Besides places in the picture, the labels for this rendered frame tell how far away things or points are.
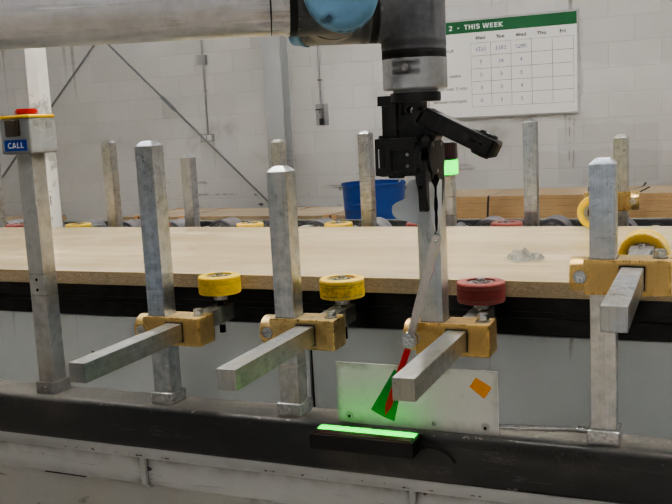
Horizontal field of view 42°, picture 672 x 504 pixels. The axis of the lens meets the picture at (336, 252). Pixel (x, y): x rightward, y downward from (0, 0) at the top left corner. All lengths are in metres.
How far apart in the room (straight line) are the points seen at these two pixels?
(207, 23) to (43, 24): 0.18
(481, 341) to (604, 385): 0.18
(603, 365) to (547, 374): 0.26
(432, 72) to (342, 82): 7.79
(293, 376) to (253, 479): 0.23
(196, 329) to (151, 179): 0.27
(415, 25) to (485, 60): 7.37
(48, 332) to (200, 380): 0.32
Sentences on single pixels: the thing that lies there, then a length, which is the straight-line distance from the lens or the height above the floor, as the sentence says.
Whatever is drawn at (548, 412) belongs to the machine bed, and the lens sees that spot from 1.56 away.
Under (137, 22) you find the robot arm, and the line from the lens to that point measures 1.06.
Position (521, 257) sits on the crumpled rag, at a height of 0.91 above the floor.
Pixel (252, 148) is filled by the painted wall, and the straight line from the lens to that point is 9.42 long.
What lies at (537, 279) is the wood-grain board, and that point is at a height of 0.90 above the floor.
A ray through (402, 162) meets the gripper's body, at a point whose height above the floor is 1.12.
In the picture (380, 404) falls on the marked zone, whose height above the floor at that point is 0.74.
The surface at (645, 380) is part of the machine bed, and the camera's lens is 1.53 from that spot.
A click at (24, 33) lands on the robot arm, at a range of 1.08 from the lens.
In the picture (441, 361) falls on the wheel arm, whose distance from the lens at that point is 1.19.
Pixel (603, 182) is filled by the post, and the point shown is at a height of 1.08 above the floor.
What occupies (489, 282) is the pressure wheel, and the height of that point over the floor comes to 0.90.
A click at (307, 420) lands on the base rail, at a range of 1.44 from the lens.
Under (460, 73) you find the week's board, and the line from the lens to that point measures 8.62.
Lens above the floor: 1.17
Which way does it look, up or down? 8 degrees down
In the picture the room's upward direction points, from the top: 3 degrees counter-clockwise
